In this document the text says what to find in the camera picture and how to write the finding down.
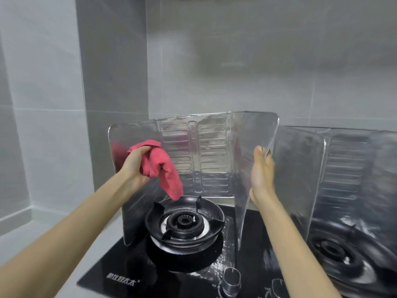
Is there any black round burner head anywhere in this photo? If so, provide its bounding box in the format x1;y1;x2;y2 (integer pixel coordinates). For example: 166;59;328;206
165;211;205;240

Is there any black burner pan support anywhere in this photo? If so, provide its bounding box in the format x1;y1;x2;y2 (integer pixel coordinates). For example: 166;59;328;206
145;195;226;249
310;225;382;276

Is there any silver stove knob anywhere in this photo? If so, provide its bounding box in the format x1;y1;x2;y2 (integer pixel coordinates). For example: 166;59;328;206
270;279;287;298
221;267;242;298

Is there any silver foil splash guard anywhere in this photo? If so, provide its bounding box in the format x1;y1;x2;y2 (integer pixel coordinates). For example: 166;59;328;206
108;112;280;250
272;125;397;244

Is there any person's left forearm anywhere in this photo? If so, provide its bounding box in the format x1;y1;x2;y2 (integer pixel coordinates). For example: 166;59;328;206
0;171;141;298

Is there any red cleaning cloth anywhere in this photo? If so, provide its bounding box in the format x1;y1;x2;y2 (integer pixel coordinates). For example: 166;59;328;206
127;139;184;201

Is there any black glass gas stove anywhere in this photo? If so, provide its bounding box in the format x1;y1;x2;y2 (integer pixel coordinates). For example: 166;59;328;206
77;203;397;298

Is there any person's right hand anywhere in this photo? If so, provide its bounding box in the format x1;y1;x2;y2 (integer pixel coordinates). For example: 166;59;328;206
249;146;276;207

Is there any person's right forearm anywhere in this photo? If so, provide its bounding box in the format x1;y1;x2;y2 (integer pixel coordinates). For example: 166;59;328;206
252;195;343;298

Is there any person's left hand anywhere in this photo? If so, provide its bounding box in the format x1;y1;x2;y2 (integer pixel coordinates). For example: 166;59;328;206
119;145;152;192

